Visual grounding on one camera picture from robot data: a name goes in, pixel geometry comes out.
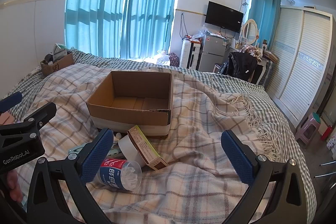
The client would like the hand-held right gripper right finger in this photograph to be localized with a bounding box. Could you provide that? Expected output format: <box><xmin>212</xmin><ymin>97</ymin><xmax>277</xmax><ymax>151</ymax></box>
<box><xmin>220</xmin><ymin>130</ymin><xmax>307</xmax><ymax>224</ymax></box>

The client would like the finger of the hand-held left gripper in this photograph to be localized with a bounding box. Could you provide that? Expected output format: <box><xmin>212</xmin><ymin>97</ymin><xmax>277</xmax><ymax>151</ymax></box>
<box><xmin>0</xmin><ymin>102</ymin><xmax>57</xmax><ymax>136</ymax></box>
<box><xmin>0</xmin><ymin>91</ymin><xmax>23</xmax><ymax>112</ymax></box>

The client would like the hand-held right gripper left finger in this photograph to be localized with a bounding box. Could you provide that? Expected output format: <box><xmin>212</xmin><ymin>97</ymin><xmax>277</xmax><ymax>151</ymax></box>
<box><xmin>26</xmin><ymin>128</ymin><xmax>114</xmax><ymax>224</ymax></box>

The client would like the light blue packet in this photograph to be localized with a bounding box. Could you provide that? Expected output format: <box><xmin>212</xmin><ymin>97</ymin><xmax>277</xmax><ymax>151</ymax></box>
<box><xmin>68</xmin><ymin>144</ymin><xmax>88</xmax><ymax>155</ymax></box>

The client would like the clear cotton swab container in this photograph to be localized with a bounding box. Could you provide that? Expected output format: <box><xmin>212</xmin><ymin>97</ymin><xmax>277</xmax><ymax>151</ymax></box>
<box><xmin>96</xmin><ymin>157</ymin><xmax>143</xmax><ymax>192</ymax></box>

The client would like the white round container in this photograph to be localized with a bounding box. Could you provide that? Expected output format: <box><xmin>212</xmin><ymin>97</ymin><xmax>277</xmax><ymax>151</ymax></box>
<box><xmin>118</xmin><ymin>135</ymin><xmax>149</xmax><ymax>168</ymax></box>

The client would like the brown green medicine box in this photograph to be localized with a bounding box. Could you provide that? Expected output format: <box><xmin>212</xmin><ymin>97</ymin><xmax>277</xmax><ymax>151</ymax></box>
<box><xmin>127</xmin><ymin>125</ymin><xmax>169</xmax><ymax>171</ymax></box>

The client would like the large cardboard box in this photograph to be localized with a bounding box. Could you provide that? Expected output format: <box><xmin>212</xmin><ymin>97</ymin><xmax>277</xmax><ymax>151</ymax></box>
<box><xmin>87</xmin><ymin>70</ymin><xmax>174</xmax><ymax>138</ymax></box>

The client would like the person's left hand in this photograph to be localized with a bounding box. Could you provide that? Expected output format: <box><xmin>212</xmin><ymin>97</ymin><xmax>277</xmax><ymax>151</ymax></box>
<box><xmin>7</xmin><ymin>169</ymin><xmax>25</xmax><ymax>203</ymax></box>

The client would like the pink wallet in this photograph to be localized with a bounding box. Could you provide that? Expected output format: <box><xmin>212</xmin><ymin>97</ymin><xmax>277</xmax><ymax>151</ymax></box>
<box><xmin>0</xmin><ymin>111</ymin><xmax>15</xmax><ymax>125</ymax></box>

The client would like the small cardboard box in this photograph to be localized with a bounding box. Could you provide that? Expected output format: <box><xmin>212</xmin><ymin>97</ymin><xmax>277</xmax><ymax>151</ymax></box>
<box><xmin>40</xmin><ymin>52</ymin><xmax>75</xmax><ymax>77</ymax></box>

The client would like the green white carton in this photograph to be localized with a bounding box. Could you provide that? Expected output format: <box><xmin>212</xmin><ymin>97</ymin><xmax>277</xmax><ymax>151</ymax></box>
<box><xmin>52</xmin><ymin>43</ymin><xmax>68</xmax><ymax>56</ymax></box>

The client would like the pink plastic stool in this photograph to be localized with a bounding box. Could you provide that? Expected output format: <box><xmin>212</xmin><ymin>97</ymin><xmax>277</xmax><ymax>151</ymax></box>
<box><xmin>295</xmin><ymin>112</ymin><xmax>321</xmax><ymax>144</ymax></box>

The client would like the green checked bed sheet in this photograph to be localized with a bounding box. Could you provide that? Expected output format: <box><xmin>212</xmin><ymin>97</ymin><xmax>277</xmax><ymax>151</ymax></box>
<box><xmin>0</xmin><ymin>48</ymin><xmax>317</xmax><ymax>214</ymax></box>

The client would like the grey striped suitcase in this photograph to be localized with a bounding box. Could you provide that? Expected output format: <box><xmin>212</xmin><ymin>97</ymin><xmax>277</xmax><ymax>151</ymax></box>
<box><xmin>262</xmin><ymin>60</ymin><xmax>275</xmax><ymax>88</ymax></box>

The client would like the red fire extinguisher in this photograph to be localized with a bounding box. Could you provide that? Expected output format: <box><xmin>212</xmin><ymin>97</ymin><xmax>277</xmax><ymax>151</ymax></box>
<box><xmin>321</xmin><ymin>124</ymin><xmax>334</xmax><ymax>140</ymax></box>

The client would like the black jacket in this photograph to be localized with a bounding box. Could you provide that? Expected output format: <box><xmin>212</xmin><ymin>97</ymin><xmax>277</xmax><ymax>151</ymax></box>
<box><xmin>223</xmin><ymin>51</ymin><xmax>258</xmax><ymax>81</ymax></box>

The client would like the silver small fridge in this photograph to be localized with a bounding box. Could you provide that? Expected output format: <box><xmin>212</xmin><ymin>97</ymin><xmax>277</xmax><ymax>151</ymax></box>
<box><xmin>198</xmin><ymin>34</ymin><xmax>231</xmax><ymax>73</ymax></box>

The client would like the patterned clothing pile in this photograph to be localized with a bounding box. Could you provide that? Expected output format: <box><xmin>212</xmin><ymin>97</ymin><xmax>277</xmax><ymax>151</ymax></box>
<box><xmin>240</xmin><ymin>44</ymin><xmax>263</xmax><ymax>62</ymax></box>

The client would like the white sliding door wardrobe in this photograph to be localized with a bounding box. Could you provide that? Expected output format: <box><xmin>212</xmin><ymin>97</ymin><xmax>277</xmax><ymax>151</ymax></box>
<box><xmin>265</xmin><ymin>6</ymin><xmax>334</xmax><ymax>128</ymax></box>

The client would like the white suitcase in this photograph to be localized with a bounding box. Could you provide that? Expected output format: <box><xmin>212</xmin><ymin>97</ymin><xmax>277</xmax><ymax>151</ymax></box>
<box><xmin>179</xmin><ymin>39</ymin><xmax>202</xmax><ymax>69</ymax></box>

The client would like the clear water jug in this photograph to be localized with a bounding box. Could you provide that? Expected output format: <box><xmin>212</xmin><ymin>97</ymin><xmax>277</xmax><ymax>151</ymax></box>
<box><xmin>157</xmin><ymin>49</ymin><xmax>170</xmax><ymax>65</ymax></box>

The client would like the dark patterned bag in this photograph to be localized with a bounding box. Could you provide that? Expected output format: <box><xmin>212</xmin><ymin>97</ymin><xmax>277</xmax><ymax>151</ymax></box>
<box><xmin>168</xmin><ymin>53</ymin><xmax>180</xmax><ymax>66</ymax></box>

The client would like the wide teal curtain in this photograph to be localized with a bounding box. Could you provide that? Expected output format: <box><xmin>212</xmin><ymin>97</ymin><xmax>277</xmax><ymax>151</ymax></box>
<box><xmin>64</xmin><ymin>0</ymin><xmax>137</xmax><ymax>59</ymax></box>

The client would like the white oval mirror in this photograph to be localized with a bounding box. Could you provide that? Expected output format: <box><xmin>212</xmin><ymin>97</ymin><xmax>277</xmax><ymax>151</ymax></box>
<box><xmin>241</xmin><ymin>19</ymin><xmax>260</xmax><ymax>46</ymax></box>

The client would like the clear plastic bag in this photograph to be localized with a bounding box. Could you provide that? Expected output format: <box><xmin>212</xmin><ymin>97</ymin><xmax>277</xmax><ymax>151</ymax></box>
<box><xmin>193</xmin><ymin>25</ymin><xmax>210</xmax><ymax>41</ymax></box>

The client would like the narrow teal curtain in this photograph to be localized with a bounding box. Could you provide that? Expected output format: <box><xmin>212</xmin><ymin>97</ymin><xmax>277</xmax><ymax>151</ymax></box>
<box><xmin>248</xmin><ymin>0</ymin><xmax>282</xmax><ymax>49</ymax></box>

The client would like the black wall television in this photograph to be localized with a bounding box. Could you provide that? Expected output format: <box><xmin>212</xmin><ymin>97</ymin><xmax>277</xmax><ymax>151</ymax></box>
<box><xmin>205</xmin><ymin>1</ymin><xmax>244</xmax><ymax>33</ymax></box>

